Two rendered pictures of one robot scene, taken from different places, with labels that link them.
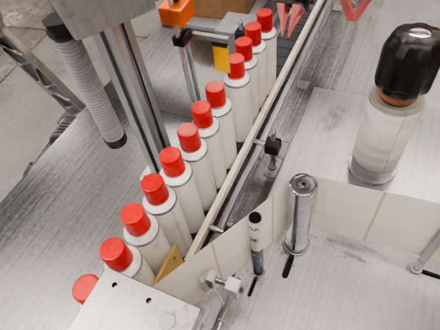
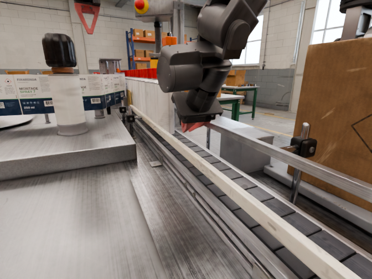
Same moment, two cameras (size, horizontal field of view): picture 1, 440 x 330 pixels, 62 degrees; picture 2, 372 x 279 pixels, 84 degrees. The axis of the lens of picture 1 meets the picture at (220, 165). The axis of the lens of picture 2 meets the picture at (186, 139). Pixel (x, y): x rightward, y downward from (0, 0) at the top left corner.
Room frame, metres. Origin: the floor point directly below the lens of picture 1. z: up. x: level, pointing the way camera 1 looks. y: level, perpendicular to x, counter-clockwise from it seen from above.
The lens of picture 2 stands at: (1.09, -0.63, 1.07)
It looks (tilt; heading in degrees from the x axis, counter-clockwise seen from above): 18 degrees down; 124
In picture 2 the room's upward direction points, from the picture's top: straight up
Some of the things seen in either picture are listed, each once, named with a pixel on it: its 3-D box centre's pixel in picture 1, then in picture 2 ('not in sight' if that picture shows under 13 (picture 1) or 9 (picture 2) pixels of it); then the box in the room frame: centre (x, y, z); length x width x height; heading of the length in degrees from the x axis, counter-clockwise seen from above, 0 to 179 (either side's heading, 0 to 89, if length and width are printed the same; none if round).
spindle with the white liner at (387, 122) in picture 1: (391, 112); (65, 86); (0.41, -0.30, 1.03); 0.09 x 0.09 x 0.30
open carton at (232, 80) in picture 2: not in sight; (234, 77); (-0.84, 4.24, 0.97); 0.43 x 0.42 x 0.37; 62
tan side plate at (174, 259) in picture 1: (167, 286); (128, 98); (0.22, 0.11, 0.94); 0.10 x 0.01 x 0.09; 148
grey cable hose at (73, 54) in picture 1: (91, 90); (158, 47); (0.41, 0.15, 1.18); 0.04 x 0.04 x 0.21
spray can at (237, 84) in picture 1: (238, 100); (152, 97); (0.55, -0.06, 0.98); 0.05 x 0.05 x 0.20
